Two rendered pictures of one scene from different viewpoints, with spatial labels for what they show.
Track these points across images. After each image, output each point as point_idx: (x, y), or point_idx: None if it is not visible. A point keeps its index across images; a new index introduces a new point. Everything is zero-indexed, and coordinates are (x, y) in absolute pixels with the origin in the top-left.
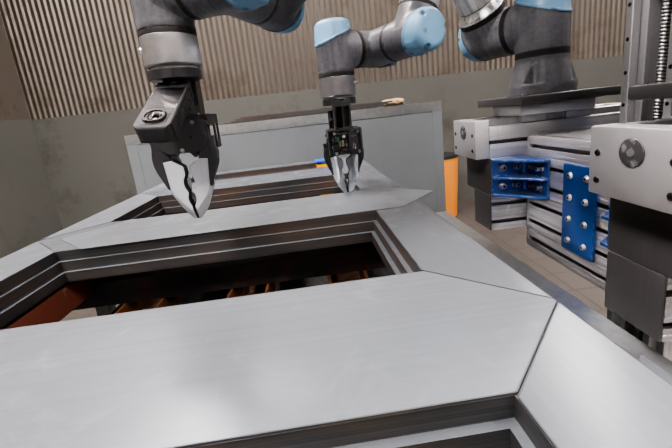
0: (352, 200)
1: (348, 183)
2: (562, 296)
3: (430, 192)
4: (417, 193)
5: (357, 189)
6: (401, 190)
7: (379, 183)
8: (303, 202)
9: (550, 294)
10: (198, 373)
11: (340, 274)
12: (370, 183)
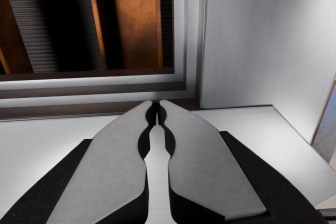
0: (160, 198)
1: (162, 126)
2: (323, 155)
3: (330, 196)
4: (305, 195)
5: (201, 13)
6: (294, 161)
7: (297, 24)
8: (26, 172)
9: (319, 152)
10: None
11: (130, 66)
12: None
